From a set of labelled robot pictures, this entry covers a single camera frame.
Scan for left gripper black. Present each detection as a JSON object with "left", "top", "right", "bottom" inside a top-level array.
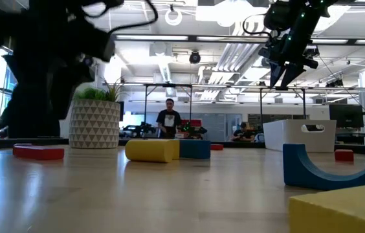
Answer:
[{"left": 3, "top": 54, "right": 96, "bottom": 111}]

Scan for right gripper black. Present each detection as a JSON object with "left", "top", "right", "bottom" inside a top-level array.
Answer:
[{"left": 258, "top": 31, "right": 320, "bottom": 91}]

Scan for blue arch block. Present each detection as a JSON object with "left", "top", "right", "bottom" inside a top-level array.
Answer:
[{"left": 282, "top": 143, "right": 365, "bottom": 192}]

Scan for blue rectangular block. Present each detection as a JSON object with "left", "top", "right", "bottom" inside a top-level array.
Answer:
[{"left": 179, "top": 139, "right": 212, "bottom": 160}]

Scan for green artificial plant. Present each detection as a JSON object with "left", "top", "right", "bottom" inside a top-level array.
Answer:
[{"left": 73, "top": 76, "right": 128, "bottom": 103}]

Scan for triangle-patterned plant pot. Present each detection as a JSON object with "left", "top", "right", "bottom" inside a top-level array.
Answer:
[{"left": 68, "top": 98, "right": 121, "bottom": 150}]

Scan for person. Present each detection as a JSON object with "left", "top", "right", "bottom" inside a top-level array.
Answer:
[
  {"left": 155, "top": 98, "right": 183, "bottom": 139},
  {"left": 230, "top": 122, "right": 255, "bottom": 142}
]

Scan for black computer monitor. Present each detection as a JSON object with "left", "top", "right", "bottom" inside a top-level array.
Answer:
[{"left": 328, "top": 103, "right": 364, "bottom": 129}]

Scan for red cube block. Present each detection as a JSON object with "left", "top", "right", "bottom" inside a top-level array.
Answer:
[{"left": 334, "top": 149, "right": 355, "bottom": 162}]

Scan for red storage bins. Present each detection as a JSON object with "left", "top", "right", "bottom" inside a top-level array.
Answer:
[{"left": 182, "top": 118, "right": 203, "bottom": 128}]

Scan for black background robot arms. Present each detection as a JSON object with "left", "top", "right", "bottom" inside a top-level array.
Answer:
[{"left": 122, "top": 122, "right": 157, "bottom": 139}]

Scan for long ceiling light strip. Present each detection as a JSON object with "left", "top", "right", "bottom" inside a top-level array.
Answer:
[{"left": 113, "top": 33, "right": 365, "bottom": 46}]

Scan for yellow cylinder block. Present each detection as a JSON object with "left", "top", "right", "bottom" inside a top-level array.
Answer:
[{"left": 124, "top": 139, "right": 175, "bottom": 164}]

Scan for yellow rectangular block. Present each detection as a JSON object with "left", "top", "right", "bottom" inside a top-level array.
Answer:
[
  {"left": 287, "top": 181, "right": 365, "bottom": 233},
  {"left": 161, "top": 138, "right": 181, "bottom": 161}
]

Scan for black background workstation frame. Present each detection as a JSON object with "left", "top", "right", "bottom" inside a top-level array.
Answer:
[
  {"left": 259, "top": 85, "right": 307, "bottom": 122},
  {"left": 142, "top": 82, "right": 194, "bottom": 140}
]

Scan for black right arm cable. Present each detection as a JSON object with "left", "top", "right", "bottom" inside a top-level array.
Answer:
[{"left": 242, "top": 13, "right": 272, "bottom": 41}]

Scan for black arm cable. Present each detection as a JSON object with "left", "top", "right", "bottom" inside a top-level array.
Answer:
[
  {"left": 242, "top": 13, "right": 272, "bottom": 41},
  {"left": 82, "top": 0, "right": 159, "bottom": 35}
]

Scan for white bin with handle hole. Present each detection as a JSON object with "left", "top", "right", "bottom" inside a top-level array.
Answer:
[{"left": 262, "top": 119, "right": 337, "bottom": 153}]

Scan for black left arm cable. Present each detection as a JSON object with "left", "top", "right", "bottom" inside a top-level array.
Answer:
[{"left": 82, "top": 0, "right": 159, "bottom": 35}]

